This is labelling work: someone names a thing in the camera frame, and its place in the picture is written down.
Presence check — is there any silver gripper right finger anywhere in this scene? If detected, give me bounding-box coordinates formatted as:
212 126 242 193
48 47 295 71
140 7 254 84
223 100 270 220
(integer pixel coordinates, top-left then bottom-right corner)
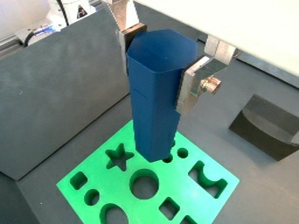
176 35 238 115

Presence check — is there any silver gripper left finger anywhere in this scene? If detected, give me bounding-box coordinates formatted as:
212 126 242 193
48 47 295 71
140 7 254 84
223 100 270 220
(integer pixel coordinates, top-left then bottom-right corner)
101 0 147 73

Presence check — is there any blue hexagonal prism block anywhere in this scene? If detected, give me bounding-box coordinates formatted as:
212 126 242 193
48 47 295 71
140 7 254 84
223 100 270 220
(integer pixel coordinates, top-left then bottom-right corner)
127 29 198 162

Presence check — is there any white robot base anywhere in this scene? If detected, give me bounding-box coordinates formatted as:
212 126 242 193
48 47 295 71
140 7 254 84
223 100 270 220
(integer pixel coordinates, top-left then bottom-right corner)
23 0 97 47

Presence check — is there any black curved block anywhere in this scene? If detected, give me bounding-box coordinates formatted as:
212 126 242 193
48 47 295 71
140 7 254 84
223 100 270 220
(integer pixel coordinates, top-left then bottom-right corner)
228 94 299 161

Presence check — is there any dark grey upright panel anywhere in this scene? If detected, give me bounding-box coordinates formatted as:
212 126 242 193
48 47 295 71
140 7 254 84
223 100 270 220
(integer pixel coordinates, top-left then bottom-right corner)
0 10 128 180

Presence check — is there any green shape sorting board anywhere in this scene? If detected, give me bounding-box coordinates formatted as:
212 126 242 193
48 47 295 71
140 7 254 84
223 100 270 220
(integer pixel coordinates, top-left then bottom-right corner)
57 122 239 224

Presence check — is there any black cable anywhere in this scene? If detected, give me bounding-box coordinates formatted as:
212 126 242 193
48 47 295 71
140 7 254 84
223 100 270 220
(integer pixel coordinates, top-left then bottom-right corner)
23 0 71 47

